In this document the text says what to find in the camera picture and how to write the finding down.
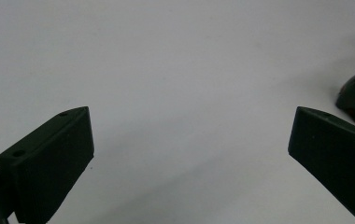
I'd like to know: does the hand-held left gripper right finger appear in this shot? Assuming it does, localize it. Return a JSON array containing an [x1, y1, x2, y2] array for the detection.
[[288, 105, 355, 223]]

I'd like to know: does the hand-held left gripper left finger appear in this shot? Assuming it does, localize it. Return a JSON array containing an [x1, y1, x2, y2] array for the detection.
[[0, 105, 95, 224]]

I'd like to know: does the white table board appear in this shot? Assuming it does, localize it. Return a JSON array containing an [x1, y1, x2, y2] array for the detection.
[[0, 0, 355, 224]]

